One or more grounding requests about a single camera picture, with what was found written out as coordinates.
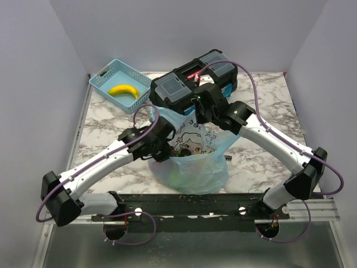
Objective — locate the black mounting rail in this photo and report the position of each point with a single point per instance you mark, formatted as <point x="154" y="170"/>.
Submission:
<point x="190" y="213"/>

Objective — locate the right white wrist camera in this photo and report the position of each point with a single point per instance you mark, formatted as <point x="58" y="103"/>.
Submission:
<point x="204" y="79"/>

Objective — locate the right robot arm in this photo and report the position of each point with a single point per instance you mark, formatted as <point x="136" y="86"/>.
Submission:
<point x="241" y="119"/>

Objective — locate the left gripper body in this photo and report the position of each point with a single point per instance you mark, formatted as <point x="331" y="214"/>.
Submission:
<point x="163" y="151"/>

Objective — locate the light blue plastic bag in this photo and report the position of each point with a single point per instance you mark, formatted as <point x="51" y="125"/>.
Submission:
<point x="206" y="170"/>

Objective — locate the yellow fake banana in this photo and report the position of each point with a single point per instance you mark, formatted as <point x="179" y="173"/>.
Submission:
<point x="123" y="89"/>

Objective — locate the small black comb piece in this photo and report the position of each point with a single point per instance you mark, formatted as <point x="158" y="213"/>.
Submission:
<point x="228" y="157"/>

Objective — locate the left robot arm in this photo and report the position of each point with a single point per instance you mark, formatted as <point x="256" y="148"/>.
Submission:
<point x="65" y="196"/>

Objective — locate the light blue plastic basket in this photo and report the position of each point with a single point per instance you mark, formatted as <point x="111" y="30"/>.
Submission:
<point x="118" y="73"/>

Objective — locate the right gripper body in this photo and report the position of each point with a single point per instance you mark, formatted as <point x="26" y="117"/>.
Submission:
<point x="202" y="115"/>

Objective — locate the black plastic toolbox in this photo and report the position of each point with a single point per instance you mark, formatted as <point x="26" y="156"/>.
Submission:
<point x="174" y="89"/>

